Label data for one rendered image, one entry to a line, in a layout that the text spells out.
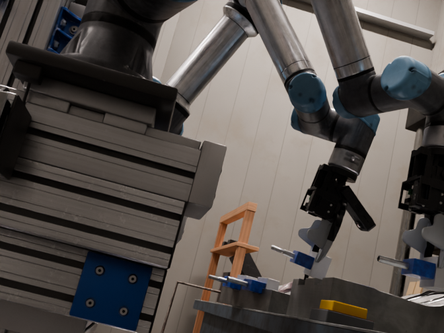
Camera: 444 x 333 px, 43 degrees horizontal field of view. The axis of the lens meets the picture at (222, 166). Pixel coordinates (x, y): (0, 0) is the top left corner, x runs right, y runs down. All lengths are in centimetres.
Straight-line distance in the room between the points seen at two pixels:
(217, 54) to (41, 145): 79
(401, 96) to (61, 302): 66
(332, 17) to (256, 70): 711
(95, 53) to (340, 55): 52
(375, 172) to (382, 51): 187
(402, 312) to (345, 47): 52
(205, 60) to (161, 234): 79
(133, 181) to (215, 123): 712
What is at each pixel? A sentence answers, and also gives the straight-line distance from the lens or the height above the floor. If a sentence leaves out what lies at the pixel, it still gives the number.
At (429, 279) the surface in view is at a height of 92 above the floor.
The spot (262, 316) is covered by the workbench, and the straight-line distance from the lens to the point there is 127.
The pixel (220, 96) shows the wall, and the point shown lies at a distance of 799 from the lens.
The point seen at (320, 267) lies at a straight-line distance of 128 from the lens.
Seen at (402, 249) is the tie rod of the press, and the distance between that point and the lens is 262.
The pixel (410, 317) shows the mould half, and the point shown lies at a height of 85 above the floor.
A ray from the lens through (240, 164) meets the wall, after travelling 777.
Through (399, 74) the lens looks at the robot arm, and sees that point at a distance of 105.
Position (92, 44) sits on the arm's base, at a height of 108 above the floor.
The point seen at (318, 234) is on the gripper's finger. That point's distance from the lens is 126.
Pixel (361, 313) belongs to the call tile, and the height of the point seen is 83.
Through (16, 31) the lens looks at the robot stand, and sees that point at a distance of 105.
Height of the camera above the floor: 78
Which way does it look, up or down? 14 degrees up
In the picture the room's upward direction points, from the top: 14 degrees clockwise
